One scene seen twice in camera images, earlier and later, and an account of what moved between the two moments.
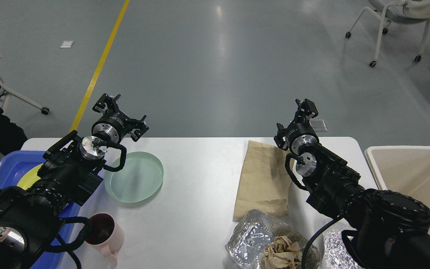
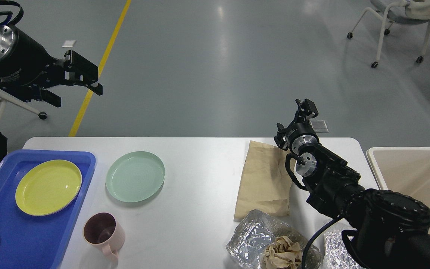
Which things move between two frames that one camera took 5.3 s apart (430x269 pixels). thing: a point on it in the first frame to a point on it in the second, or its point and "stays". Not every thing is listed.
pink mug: (104, 234) stays
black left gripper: (115, 123) to (25, 67)
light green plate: (140, 177) stays
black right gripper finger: (280, 139) stays
